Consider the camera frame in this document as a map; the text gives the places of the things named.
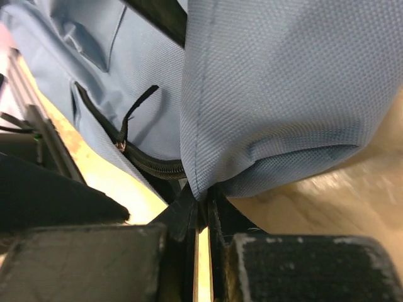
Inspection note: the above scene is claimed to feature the aluminium rail frame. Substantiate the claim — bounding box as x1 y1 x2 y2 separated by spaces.
1 48 86 184

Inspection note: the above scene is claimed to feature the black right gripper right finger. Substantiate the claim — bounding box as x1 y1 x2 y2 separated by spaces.
206 191 402 301

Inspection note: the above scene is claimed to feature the blue fabric backpack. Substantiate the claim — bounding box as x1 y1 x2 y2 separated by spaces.
1 1 402 199

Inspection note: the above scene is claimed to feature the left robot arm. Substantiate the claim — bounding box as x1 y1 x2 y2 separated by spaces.
1 154 130 234

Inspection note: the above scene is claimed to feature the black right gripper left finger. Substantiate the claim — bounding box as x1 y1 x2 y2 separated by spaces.
1 186 198 301

